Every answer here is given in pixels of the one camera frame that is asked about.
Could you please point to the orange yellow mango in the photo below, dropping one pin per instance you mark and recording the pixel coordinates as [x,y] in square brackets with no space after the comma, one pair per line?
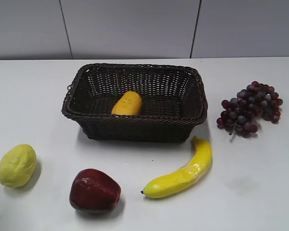
[129,104]

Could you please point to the black woven basket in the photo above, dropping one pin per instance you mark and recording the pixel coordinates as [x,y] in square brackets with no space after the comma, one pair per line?
[173,101]

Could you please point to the yellow banana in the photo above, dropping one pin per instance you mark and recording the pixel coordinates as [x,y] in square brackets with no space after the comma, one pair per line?
[184,177]

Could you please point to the dark red apple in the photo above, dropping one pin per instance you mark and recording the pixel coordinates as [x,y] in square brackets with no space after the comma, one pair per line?
[93,191]

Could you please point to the purple grape bunch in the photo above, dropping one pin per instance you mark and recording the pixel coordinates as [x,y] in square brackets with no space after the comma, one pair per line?
[240,115]

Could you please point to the yellow green lemon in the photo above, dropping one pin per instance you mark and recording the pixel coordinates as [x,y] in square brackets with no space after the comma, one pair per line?
[17,166]

